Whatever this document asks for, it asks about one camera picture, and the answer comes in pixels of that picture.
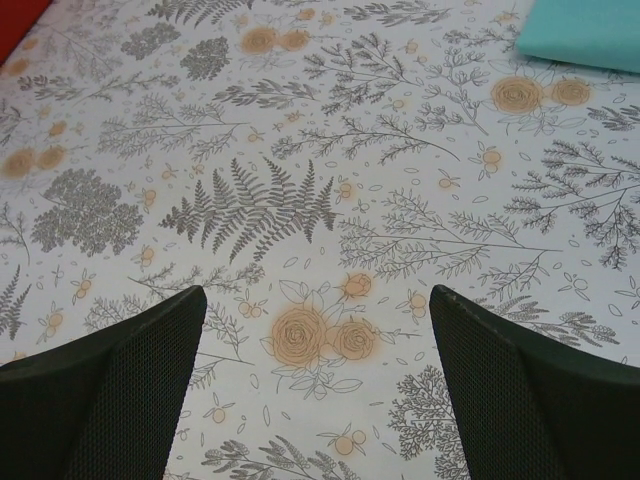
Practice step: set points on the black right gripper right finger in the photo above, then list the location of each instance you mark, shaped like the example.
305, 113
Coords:
529, 407

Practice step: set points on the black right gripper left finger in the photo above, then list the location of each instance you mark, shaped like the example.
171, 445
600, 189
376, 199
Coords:
105, 406

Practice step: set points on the teal t shirt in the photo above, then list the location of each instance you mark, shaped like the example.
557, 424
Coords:
594, 33

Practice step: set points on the floral tablecloth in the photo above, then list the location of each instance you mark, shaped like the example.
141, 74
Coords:
317, 167

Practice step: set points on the red plastic bin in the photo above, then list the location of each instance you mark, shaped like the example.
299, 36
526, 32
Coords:
16, 19

